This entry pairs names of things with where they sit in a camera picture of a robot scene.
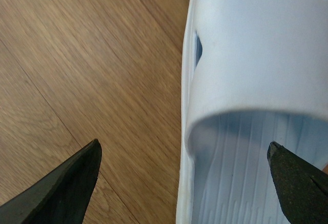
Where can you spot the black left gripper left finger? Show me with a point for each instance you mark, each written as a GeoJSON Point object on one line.
{"type": "Point", "coordinates": [63, 195]}

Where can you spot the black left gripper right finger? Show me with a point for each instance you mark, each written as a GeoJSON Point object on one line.
{"type": "Point", "coordinates": [301, 187]}

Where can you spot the light blue slipper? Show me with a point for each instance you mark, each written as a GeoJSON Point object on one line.
{"type": "Point", "coordinates": [253, 72]}

